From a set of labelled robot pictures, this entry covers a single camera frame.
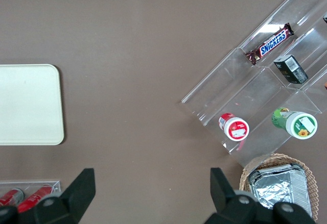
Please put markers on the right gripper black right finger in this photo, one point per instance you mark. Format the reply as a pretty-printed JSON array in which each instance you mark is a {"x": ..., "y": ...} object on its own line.
[{"x": 230, "y": 203}]

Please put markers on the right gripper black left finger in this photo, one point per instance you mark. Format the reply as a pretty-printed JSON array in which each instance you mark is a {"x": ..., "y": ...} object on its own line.
[{"x": 74, "y": 198}]

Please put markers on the light wicker basket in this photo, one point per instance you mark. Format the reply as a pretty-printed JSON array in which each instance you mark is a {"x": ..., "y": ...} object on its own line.
[{"x": 313, "y": 183}]

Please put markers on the cream plastic tray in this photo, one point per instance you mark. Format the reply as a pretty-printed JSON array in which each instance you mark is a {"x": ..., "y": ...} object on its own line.
[{"x": 28, "y": 104}]

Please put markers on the clear acrylic bottle rack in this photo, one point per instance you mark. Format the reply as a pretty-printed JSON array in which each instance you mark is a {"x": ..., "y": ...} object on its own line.
[{"x": 55, "y": 184}]

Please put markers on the aluminium foil container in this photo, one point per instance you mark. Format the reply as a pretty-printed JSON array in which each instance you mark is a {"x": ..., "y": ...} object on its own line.
[{"x": 276, "y": 188}]

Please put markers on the red-lidded yogurt cup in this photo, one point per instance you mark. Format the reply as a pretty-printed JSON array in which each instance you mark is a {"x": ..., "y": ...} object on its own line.
[{"x": 236, "y": 129}]

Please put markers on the green-lidded yogurt cup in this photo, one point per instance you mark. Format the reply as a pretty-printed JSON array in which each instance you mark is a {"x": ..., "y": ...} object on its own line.
[{"x": 301, "y": 125}]

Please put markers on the clear acrylic stepped display stand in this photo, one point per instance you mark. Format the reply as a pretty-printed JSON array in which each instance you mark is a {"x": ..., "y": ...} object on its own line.
[{"x": 230, "y": 81}]

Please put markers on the small black carton box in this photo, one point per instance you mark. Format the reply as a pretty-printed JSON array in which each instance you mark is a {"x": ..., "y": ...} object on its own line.
[{"x": 291, "y": 68}]

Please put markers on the Snickers chocolate bar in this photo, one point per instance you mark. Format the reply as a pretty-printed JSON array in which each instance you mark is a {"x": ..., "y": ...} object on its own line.
[{"x": 272, "y": 43}]

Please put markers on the small black packet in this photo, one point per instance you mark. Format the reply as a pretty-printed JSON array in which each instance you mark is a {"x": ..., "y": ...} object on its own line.
[{"x": 325, "y": 19}]

